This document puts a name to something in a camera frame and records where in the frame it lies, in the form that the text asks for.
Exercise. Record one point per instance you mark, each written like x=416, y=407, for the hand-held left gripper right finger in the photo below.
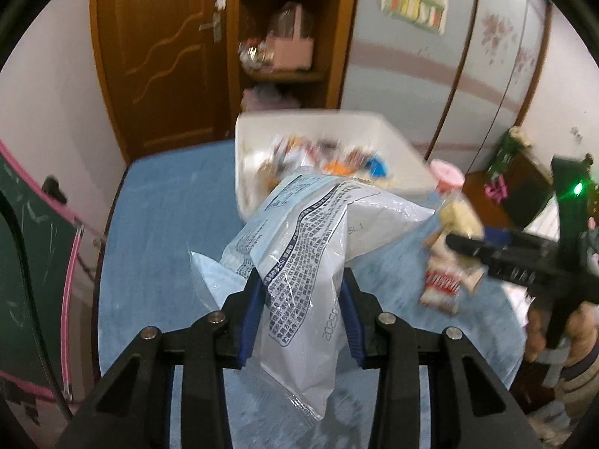
x=351, y=325

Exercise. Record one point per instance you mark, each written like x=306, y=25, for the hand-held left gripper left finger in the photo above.
x=250, y=320

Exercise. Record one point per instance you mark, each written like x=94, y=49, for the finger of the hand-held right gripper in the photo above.
x=486, y=252
x=500, y=235

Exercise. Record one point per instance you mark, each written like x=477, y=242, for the clear rice cracker packet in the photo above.
x=461, y=215

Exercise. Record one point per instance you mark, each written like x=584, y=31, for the large white snack bag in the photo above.
x=309, y=252

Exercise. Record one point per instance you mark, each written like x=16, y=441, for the white plastic bin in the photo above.
x=252, y=149

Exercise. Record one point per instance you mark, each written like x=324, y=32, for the person's right forearm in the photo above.
x=571, y=386

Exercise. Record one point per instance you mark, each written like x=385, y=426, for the person's right hand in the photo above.
x=582, y=332

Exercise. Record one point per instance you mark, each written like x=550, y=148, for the dark wooden cabinet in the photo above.
x=524, y=196

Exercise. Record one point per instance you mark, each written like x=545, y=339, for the red and white snack packet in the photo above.
x=440, y=285

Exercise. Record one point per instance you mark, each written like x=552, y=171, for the pink round container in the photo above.
x=447, y=175

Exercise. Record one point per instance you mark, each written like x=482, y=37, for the green plant decoration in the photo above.
x=507, y=149

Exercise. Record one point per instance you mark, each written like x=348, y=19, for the blue tablecloth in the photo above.
x=154, y=243

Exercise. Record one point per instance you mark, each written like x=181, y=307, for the pale floral wardrobe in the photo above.
x=468, y=79

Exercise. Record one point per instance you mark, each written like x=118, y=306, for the pile of mixed snack packets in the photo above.
x=327, y=159

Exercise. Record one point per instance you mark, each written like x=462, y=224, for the pink-framed green chalkboard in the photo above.
x=32, y=266

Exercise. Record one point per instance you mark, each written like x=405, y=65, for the black chalkboard clip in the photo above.
x=55, y=188

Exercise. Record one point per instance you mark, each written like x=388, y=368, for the brown wooden shelf unit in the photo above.
x=337, y=32

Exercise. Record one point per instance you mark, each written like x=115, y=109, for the pink storage box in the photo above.
x=290, y=51

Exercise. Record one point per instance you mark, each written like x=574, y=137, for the brown wooden door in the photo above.
x=164, y=56

